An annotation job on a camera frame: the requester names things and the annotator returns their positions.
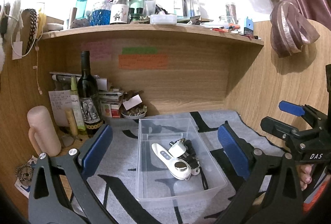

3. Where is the brown cardboard tube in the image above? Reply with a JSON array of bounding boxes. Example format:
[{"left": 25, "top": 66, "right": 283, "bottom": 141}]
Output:
[{"left": 68, "top": 7, "right": 78, "bottom": 28}]

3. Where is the white bowl of stones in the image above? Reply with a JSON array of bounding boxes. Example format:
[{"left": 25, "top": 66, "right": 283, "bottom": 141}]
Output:
[{"left": 121, "top": 106, "right": 148, "bottom": 119}]

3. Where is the small clear glass jar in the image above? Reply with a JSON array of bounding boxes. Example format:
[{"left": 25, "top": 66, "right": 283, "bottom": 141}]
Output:
[{"left": 61, "top": 135, "right": 76, "bottom": 147}]

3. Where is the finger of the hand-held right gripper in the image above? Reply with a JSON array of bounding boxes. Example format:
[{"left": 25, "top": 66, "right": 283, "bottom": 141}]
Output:
[
  {"left": 261, "top": 117, "right": 298, "bottom": 140},
  {"left": 279, "top": 101, "right": 321, "bottom": 123}
]

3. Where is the white handheld massager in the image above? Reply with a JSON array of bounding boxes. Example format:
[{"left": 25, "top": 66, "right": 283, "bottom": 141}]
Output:
[{"left": 151, "top": 143, "right": 197, "bottom": 180}]

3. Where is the pink sticky note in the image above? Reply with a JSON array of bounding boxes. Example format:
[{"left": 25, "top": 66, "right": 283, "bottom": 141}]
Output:
[{"left": 81, "top": 41, "right": 112, "bottom": 62}]

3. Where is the white charger plug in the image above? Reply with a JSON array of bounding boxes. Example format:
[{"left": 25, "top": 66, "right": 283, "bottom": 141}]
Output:
[{"left": 168, "top": 143, "right": 187, "bottom": 158}]

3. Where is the green and white tube bottle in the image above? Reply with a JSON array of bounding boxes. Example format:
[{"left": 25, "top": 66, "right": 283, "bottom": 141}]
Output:
[{"left": 70, "top": 76, "right": 86, "bottom": 136}]

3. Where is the white hanging tag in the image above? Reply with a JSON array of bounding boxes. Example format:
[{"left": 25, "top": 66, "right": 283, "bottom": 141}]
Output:
[{"left": 12, "top": 41, "right": 23, "bottom": 60}]

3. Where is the pale pink card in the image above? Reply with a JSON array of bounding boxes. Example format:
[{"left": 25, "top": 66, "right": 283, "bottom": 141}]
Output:
[{"left": 122, "top": 95, "right": 143, "bottom": 110}]

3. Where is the dark wine bottle elephant label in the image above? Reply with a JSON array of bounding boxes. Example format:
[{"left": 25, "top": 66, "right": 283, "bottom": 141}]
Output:
[{"left": 77, "top": 51, "right": 104, "bottom": 137}]

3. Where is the stack of books and papers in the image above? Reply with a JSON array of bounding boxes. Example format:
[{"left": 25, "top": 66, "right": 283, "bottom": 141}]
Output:
[{"left": 99, "top": 86, "right": 144, "bottom": 118}]

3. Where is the white handwritten note paper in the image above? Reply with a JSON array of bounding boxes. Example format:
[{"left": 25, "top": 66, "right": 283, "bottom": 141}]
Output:
[{"left": 49, "top": 90, "right": 72, "bottom": 127}]

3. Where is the round metal gear ornament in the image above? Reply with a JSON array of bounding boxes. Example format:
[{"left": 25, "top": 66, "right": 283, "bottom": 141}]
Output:
[{"left": 15, "top": 164, "right": 33, "bottom": 186}]

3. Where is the wooden shelf board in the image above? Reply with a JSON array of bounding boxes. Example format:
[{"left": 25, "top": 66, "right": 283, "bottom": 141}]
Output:
[{"left": 39, "top": 17, "right": 265, "bottom": 46}]

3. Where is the green sticky note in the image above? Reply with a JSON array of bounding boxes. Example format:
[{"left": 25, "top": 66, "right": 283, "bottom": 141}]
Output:
[{"left": 122, "top": 47, "right": 158, "bottom": 54}]

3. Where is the braided brown strap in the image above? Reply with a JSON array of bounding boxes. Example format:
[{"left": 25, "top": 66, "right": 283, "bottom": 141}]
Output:
[{"left": 25, "top": 8, "right": 38, "bottom": 57}]

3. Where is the glass bottle of blue beads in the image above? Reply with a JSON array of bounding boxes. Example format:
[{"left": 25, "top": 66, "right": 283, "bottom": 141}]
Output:
[{"left": 91, "top": 0, "right": 112, "bottom": 26}]

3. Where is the grey mat with black pattern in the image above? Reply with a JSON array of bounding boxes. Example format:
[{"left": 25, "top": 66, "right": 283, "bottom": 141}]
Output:
[{"left": 71, "top": 110, "right": 287, "bottom": 224}]

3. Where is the clear pen holder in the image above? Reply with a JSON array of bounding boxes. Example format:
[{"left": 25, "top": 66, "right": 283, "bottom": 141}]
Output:
[{"left": 174, "top": 0, "right": 201, "bottom": 18}]

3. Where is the pale pink mug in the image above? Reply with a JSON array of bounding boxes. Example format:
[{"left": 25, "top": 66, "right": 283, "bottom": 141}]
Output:
[{"left": 28, "top": 105, "right": 62, "bottom": 157}]

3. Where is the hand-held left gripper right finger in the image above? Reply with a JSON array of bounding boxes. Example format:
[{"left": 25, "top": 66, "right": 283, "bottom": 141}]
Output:
[{"left": 215, "top": 122, "right": 303, "bottom": 224}]

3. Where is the clear plastic cup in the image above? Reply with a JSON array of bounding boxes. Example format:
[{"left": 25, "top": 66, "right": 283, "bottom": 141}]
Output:
[{"left": 145, "top": 0, "right": 157, "bottom": 18}]

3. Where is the yellow tube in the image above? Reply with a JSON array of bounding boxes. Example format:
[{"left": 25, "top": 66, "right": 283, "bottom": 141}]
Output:
[{"left": 65, "top": 109, "right": 78, "bottom": 136}]

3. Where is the black clip microphone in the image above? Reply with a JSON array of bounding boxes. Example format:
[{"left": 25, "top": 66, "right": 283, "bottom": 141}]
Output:
[{"left": 169, "top": 137, "right": 197, "bottom": 160}]

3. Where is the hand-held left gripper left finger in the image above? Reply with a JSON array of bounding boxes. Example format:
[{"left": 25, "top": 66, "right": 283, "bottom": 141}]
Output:
[{"left": 28, "top": 124, "right": 114, "bottom": 224}]

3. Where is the clear plastic storage box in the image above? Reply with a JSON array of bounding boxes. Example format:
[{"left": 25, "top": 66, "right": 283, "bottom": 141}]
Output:
[{"left": 137, "top": 113, "right": 228, "bottom": 202}]

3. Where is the white fluffy cloth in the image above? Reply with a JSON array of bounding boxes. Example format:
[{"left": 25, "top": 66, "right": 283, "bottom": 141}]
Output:
[{"left": 0, "top": 0, "right": 24, "bottom": 67}]

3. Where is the person's right hand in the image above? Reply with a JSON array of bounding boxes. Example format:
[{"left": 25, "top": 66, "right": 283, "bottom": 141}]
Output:
[{"left": 299, "top": 164, "right": 314, "bottom": 191}]

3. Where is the mauve curtain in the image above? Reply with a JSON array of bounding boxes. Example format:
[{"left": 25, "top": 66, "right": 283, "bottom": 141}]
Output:
[{"left": 226, "top": 0, "right": 331, "bottom": 58}]

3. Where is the white box with fruit print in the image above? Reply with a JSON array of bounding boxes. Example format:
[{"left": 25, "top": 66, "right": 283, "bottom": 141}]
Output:
[{"left": 101, "top": 103, "right": 112, "bottom": 118}]

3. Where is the green glass bottle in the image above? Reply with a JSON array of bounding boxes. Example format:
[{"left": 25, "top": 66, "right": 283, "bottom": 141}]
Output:
[{"left": 129, "top": 0, "right": 144, "bottom": 23}]

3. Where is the dark brown stone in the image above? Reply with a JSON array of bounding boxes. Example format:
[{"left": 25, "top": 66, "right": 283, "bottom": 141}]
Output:
[{"left": 70, "top": 18, "right": 91, "bottom": 29}]

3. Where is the teal plastic tube bottle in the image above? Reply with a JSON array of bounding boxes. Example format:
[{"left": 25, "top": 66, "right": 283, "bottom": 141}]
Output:
[{"left": 76, "top": 0, "right": 88, "bottom": 19}]

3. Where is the orange red cloth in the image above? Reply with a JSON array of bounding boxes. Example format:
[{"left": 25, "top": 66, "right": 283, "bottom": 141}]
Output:
[{"left": 303, "top": 184, "right": 331, "bottom": 215}]

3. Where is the white rectangular plastic case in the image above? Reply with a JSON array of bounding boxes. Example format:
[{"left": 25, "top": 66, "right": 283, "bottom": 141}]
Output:
[{"left": 150, "top": 14, "right": 177, "bottom": 25}]

